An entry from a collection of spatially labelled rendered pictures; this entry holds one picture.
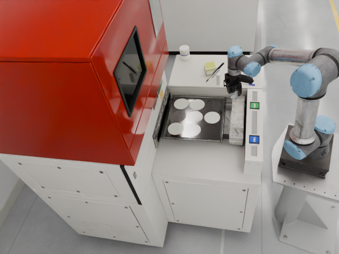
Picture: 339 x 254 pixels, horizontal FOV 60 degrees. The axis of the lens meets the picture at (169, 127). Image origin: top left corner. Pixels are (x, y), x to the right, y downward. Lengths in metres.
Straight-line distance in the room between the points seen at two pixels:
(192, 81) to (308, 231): 1.41
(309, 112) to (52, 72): 1.01
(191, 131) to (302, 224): 1.20
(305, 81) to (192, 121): 0.85
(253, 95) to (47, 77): 1.29
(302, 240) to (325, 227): 0.19
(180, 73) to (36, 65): 1.26
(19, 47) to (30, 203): 2.13
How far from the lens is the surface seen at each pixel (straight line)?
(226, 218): 2.17
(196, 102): 1.96
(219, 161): 1.76
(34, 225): 2.91
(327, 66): 1.25
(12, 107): 1.27
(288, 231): 2.49
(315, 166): 1.72
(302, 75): 1.22
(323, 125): 1.59
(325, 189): 1.76
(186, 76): 2.06
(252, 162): 1.62
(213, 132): 1.79
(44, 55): 0.99
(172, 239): 2.45
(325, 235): 2.55
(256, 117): 1.80
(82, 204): 1.91
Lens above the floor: 2.30
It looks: 50 degrees down
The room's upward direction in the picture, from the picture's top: 12 degrees counter-clockwise
